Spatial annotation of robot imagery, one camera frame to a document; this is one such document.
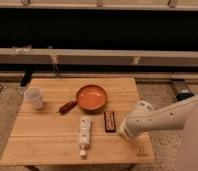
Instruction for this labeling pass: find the wooden table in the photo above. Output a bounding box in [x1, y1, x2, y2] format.
[0, 78, 154, 166]

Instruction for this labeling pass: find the blue device on floor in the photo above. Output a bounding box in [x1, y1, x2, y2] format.
[176, 93, 194, 101]

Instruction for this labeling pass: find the white metal rail beam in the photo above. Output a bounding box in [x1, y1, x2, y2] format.
[0, 47, 198, 67]

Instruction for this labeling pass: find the orange ceramic bowl with handle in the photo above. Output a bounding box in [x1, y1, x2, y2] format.
[58, 85, 108, 115]

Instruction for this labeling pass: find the dark red rectangular box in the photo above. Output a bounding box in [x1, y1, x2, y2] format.
[104, 111, 116, 133]

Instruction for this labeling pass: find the white tube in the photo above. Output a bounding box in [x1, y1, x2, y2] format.
[79, 116, 91, 159]

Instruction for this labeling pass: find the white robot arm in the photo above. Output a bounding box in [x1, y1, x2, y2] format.
[118, 95, 198, 171]

